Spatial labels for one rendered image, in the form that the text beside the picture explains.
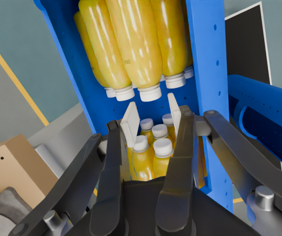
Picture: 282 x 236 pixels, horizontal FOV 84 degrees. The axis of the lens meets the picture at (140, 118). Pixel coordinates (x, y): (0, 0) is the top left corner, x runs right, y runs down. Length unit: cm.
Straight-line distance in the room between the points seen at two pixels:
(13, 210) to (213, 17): 70
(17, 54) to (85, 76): 152
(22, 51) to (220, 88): 173
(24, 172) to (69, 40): 42
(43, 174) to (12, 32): 143
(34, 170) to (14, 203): 12
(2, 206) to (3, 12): 154
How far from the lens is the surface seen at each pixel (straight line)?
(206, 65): 22
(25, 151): 63
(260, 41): 146
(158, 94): 28
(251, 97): 96
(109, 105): 43
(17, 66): 190
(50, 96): 179
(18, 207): 70
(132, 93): 32
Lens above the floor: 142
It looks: 66 degrees down
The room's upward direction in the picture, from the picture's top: 169 degrees counter-clockwise
